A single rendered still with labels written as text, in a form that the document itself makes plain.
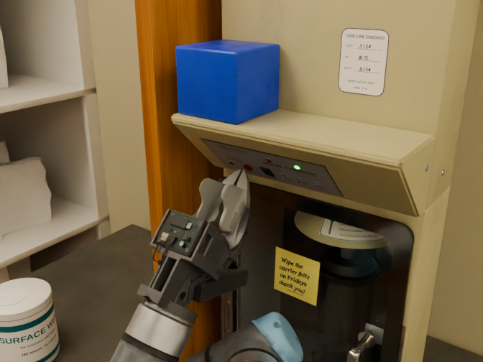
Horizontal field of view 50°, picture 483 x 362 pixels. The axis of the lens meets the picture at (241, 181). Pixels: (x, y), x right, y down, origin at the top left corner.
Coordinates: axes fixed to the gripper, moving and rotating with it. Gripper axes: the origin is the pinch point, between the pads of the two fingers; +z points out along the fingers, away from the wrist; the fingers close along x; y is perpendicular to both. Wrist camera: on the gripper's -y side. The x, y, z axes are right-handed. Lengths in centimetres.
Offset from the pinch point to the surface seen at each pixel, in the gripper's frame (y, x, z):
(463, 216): -49, -20, 22
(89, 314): -39, 50, -29
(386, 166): 8.9, -21.9, 2.5
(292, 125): 6.3, -7.7, 6.7
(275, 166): 2.5, -5.6, 2.3
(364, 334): -18.6, -17.8, -11.2
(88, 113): -42, 93, 23
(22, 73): -38, 131, 31
